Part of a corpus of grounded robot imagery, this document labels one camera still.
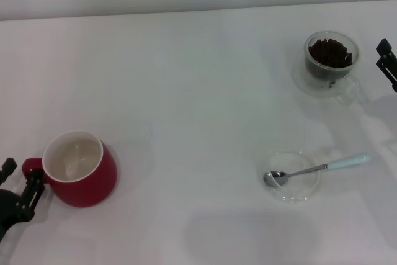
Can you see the dark coffee beans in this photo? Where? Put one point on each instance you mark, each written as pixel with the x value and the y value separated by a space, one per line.
pixel 328 52

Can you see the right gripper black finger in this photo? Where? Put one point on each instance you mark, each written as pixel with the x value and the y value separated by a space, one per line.
pixel 387 63

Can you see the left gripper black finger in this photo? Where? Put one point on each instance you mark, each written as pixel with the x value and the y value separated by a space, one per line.
pixel 7 168
pixel 31 193

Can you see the red ceramic mug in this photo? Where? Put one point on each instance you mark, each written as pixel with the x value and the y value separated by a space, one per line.
pixel 93 181

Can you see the clear glass saucer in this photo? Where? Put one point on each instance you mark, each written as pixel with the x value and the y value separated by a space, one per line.
pixel 298 79
pixel 297 191

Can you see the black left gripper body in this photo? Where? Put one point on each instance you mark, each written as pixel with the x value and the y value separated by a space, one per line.
pixel 7 209

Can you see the loose coffee bean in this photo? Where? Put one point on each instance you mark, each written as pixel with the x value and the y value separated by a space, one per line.
pixel 332 84

